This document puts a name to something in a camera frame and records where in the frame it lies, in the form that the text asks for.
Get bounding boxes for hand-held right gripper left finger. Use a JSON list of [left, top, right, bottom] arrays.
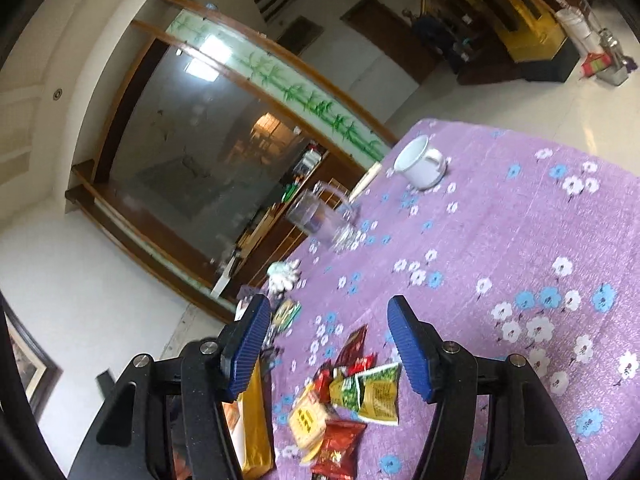
[[67, 294, 273, 480]]

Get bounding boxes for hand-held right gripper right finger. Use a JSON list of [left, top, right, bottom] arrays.
[[387, 295, 588, 480]]

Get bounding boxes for bright red snack packet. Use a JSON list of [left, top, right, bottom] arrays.
[[346, 354, 377, 377]]

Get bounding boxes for green label cracker packet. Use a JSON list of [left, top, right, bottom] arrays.
[[272, 300, 302, 333]]

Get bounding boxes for dark red snack packet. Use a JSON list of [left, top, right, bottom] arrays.
[[334, 324, 369, 368]]

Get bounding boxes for small yellow green snack packet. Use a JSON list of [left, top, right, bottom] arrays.
[[327, 367, 363, 411]]

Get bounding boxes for white gloves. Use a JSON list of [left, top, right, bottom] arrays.
[[267, 260, 303, 293]]

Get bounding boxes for orange yellow snack packet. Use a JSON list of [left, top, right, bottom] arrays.
[[289, 382, 338, 453]]

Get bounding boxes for wooden sideboard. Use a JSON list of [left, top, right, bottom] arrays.
[[235, 145, 371, 286]]

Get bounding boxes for glass beer mug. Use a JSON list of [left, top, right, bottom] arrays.
[[286, 181, 362, 255]]

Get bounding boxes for purple floral tablecloth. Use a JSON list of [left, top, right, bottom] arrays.
[[235, 119, 640, 480]]

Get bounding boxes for beige remote control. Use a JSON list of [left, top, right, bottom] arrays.
[[350, 161, 383, 198]]

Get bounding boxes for white enamel mug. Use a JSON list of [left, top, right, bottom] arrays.
[[392, 135, 447, 191]]

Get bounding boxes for wood framed glass partition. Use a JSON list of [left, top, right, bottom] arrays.
[[65, 0, 401, 321]]

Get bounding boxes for brown wooden door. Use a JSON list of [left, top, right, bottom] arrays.
[[341, 0, 441, 86]]

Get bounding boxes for red bag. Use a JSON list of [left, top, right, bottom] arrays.
[[580, 52, 611, 78]]

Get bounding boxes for wooden gold cabinet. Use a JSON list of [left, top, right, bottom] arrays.
[[420, 0, 581, 83]]

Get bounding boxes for white plastic bucket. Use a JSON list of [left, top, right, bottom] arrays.
[[555, 7, 593, 41]]

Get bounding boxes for framed wall picture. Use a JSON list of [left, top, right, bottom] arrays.
[[5, 310, 63, 418]]

